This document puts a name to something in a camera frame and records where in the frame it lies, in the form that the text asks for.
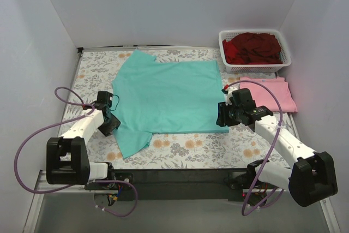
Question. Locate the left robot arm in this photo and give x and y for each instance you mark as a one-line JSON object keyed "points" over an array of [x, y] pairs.
{"points": [[67, 160]]}

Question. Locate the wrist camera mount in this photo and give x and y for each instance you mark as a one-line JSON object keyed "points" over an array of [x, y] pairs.
{"points": [[105, 99], [242, 97]]}

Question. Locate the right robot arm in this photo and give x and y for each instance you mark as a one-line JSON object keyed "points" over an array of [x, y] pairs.
{"points": [[294, 151]]}

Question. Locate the bright red t shirt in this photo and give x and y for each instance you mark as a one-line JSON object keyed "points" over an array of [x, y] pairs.
{"points": [[230, 52]]}

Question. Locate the folded pink t shirt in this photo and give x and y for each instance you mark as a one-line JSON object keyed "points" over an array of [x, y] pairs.
{"points": [[278, 86]]}

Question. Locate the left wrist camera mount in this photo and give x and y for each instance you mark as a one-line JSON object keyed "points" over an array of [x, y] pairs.
{"points": [[105, 99]]}

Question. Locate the teal t shirt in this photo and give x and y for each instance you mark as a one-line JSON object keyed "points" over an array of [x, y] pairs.
{"points": [[165, 97]]}

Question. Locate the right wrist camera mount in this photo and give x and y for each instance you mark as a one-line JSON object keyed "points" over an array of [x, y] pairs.
{"points": [[242, 97]]}

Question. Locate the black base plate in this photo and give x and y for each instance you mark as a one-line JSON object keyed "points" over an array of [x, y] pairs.
{"points": [[187, 184]]}

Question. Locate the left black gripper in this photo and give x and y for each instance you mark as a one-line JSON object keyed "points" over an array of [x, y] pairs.
{"points": [[110, 125]]}

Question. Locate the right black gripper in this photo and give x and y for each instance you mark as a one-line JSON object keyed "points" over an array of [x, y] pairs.
{"points": [[223, 114]]}

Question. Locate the dark red t shirt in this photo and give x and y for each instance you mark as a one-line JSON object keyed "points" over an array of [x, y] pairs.
{"points": [[254, 48]]}

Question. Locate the white plastic laundry basket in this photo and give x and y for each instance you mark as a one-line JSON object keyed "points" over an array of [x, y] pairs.
{"points": [[285, 55]]}

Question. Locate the aluminium front rail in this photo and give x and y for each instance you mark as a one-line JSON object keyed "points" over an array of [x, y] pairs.
{"points": [[302, 176]]}

